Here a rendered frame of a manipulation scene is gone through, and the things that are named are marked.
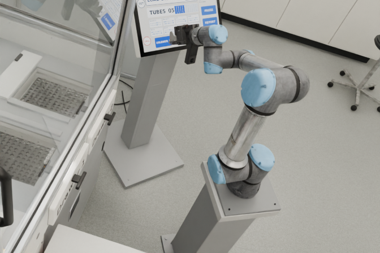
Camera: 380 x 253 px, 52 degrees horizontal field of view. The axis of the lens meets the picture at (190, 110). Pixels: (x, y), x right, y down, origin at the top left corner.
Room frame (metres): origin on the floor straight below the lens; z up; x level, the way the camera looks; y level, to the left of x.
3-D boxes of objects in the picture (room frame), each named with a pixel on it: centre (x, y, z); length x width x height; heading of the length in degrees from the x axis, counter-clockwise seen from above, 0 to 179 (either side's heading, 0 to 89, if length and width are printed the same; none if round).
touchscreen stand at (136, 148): (1.68, 0.23, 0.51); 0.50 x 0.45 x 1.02; 51
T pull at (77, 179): (0.73, 0.26, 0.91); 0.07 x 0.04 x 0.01; 5
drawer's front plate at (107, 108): (1.04, 0.32, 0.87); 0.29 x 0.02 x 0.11; 5
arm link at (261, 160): (1.09, -0.33, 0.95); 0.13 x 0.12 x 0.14; 126
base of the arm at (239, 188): (1.10, -0.33, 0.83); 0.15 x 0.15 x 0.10
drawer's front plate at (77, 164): (0.73, 0.29, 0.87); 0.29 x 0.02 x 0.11; 5
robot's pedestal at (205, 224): (1.10, -0.33, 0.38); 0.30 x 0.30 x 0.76; 31
